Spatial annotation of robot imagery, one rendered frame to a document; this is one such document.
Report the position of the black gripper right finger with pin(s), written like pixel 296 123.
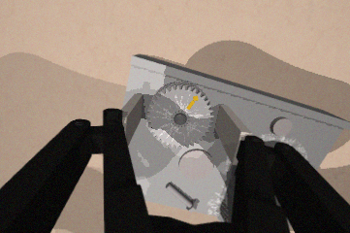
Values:
pixel 311 204

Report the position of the grey toothed gear with yellow arrow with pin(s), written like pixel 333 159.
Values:
pixel 173 130

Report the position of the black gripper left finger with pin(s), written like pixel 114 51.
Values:
pixel 32 200

